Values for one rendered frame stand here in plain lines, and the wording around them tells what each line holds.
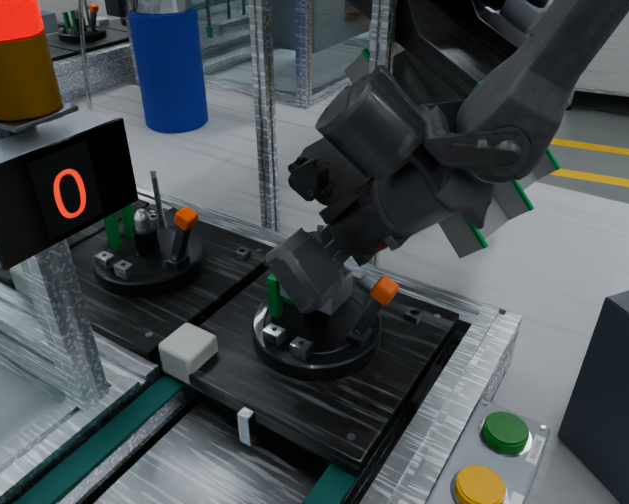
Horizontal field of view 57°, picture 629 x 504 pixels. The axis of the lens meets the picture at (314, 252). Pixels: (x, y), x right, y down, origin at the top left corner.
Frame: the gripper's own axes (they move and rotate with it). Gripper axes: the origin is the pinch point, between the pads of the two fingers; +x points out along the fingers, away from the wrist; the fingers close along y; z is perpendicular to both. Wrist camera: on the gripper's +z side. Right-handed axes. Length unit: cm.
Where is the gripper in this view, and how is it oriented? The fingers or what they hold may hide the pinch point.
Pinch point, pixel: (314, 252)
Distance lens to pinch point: 57.8
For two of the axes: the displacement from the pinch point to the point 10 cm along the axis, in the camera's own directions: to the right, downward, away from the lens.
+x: -6.2, 3.4, 7.1
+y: -5.4, 4.7, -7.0
